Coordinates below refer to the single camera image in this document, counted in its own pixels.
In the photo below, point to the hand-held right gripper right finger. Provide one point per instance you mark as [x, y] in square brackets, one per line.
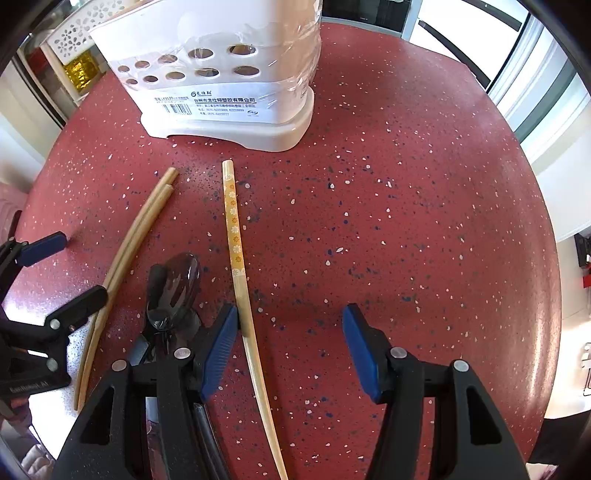
[364, 355]

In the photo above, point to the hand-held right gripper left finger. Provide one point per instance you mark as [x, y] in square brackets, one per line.
[220, 350]

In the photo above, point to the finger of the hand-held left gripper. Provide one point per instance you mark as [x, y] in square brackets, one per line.
[46, 244]
[83, 302]

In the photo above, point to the smoky black plastic spoon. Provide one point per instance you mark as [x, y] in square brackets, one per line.
[154, 284]
[182, 277]

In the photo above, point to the yellow floral wooden chopstick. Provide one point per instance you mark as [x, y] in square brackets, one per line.
[233, 221]

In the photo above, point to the cream plastic utensil holder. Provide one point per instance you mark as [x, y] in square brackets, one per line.
[231, 115]

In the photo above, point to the person's left hand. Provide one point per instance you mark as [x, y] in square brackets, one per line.
[16, 410]

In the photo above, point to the gold foil package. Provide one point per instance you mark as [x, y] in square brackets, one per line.
[79, 71]

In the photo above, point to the cream plastic storage cart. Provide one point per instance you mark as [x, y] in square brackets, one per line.
[94, 48]

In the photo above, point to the white refrigerator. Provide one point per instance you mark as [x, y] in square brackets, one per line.
[434, 57]

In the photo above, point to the black built-in oven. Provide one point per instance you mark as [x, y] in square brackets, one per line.
[369, 14]

